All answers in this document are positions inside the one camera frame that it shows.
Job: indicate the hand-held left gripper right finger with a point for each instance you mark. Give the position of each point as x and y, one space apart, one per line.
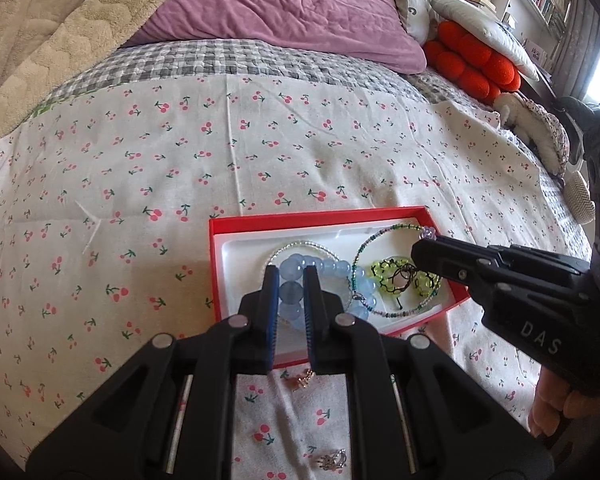
310 310

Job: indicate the beige fleece blanket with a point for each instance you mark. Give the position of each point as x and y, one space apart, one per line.
45 35

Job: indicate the beige knitted item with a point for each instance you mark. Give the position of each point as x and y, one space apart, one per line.
580 197

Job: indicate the red jewelry box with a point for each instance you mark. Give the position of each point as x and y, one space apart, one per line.
220 260

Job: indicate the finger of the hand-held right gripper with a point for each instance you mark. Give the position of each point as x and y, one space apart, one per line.
530 260
455 272

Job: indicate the gold earring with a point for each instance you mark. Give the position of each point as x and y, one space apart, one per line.
302 381

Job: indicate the dark cloth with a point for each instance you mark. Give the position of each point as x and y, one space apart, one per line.
577 120

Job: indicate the grey curtain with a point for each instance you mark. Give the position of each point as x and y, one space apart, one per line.
580 45

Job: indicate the purple duvet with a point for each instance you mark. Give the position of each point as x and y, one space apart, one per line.
280 5

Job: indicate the white printed pillow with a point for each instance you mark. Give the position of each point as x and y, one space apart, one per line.
410 5

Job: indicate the white fluffy plush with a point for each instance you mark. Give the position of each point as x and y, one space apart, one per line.
530 125

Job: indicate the cherry print cloth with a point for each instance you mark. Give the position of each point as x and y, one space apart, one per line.
155 185

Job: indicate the grey white pillow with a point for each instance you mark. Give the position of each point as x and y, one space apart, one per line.
480 20

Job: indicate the person's right hand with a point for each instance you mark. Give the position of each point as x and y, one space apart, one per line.
555 405

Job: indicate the red bobble cushion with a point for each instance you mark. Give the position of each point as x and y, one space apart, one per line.
475 60

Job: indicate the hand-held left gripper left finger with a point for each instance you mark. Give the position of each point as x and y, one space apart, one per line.
270 310

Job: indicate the dark bedside table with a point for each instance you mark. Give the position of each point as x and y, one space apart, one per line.
540 87

